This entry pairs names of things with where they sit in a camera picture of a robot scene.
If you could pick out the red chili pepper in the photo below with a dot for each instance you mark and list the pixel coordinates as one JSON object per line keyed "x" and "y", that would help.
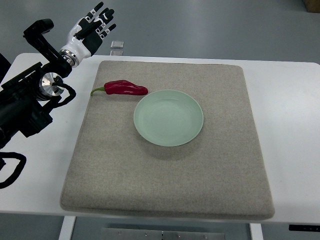
{"x": 122, "y": 87}

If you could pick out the white table leg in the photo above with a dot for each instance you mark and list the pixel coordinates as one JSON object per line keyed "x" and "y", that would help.
{"x": 67, "y": 228}
{"x": 256, "y": 231}

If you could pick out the white table leg right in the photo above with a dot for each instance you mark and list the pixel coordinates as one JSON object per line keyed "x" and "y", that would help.
{"x": 256, "y": 231}

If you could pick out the beige felt mat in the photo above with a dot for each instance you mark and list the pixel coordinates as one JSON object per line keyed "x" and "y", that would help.
{"x": 189, "y": 149}

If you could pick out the black control panel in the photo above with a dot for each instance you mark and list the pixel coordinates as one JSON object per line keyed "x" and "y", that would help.
{"x": 304, "y": 228}

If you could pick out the white table leg left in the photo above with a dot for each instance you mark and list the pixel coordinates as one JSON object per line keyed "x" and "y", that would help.
{"x": 67, "y": 228}

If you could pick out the cardboard box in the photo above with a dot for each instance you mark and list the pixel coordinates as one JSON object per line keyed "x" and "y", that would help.
{"x": 312, "y": 6}

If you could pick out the light green plate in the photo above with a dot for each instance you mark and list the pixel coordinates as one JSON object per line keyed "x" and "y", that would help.
{"x": 168, "y": 118}

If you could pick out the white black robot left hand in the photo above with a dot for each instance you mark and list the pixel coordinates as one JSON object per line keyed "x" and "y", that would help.
{"x": 87, "y": 35}

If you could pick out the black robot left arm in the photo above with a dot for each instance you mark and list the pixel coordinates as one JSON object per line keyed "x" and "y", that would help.
{"x": 27, "y": 99}

